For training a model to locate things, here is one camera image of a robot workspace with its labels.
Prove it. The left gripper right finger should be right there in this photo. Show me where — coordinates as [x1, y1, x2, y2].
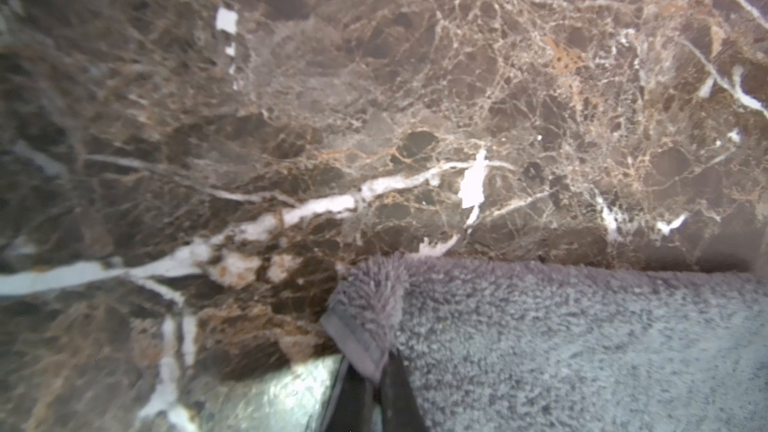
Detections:
[380, 350, 427, 432]

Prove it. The grey terry towel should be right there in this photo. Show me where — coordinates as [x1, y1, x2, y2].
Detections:
[321, 255, 767, 431]

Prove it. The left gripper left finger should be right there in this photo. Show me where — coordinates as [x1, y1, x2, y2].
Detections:
[323, 359, 374, 432]

